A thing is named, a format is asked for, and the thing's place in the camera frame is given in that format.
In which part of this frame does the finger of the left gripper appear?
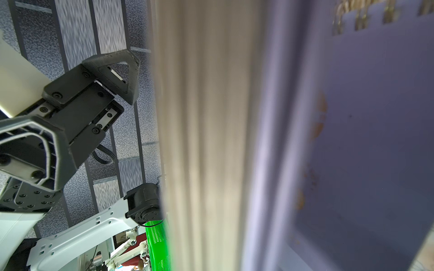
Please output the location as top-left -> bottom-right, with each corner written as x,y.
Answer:
81,49 -> 140,105

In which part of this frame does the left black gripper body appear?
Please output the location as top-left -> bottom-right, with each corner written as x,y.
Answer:
1,64 -> 124,192

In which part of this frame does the purple calendar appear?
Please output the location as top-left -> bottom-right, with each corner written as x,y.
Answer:
152,1 -> 434,271

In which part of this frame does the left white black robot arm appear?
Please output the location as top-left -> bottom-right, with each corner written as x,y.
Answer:
1,44 -> 162,271

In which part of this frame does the green lit panel outside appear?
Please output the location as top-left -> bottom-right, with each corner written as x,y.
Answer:
145,220 -> 172,271

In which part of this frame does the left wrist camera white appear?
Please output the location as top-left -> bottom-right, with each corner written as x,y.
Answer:
1,40 -> 51,118

